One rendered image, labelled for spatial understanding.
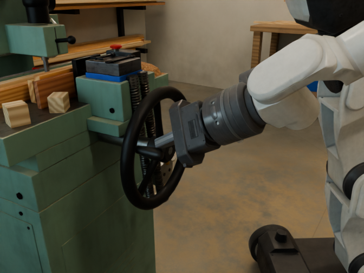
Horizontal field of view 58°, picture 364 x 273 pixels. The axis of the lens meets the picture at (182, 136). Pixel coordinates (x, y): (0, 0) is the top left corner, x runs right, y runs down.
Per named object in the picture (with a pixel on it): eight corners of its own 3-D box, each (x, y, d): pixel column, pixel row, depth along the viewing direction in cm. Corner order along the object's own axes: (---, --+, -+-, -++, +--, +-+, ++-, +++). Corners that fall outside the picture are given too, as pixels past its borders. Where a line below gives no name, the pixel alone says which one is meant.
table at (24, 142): (43, 181, 58) (37, 150, 56) (-57, 146, 71) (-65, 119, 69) (194, 94, 107) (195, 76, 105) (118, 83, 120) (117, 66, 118)
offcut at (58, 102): (55, 106, 76) (53, 91, 75) (70, 106, 77) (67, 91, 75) (49, 113, 72) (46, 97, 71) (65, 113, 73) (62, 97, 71)
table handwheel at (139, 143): (205, 97, 88) (185, 202, 90) (142, 88, 97) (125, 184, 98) (148, 75, 62) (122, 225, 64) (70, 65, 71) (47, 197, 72)
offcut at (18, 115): (25, 118, 69) (21, 99, 68) (31, 123, 67) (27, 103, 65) (5, 123, 67) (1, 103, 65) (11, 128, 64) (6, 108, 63)
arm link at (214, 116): (203, 168, 63) (260, 151, 57) (171, 167, 56) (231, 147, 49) (192, 108, 67) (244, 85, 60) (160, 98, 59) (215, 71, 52)
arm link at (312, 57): (280, 130, 52) (368, 84, 45) (251, 105, 46) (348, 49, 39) (268, 99, 55) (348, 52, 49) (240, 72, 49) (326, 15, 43)
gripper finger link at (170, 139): (152, 143, 63) (176, 133, 60) (163, 144, 66) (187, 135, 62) (153, 151, 63) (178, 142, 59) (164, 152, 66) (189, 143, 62)
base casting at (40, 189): (37, 214, 70) (28, 177, 67) (-103, 156, 95) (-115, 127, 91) (151, 138, 107) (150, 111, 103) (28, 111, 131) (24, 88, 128)
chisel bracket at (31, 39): (48, 64, 80) (42, 26, 76) (10, 58, 86) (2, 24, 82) (71, 58, 86) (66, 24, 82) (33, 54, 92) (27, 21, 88)
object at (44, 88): (41, 109, 75) (36, 82, 72) (38, 108, 75) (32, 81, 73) (109, 85, 94) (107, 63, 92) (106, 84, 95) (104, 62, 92)
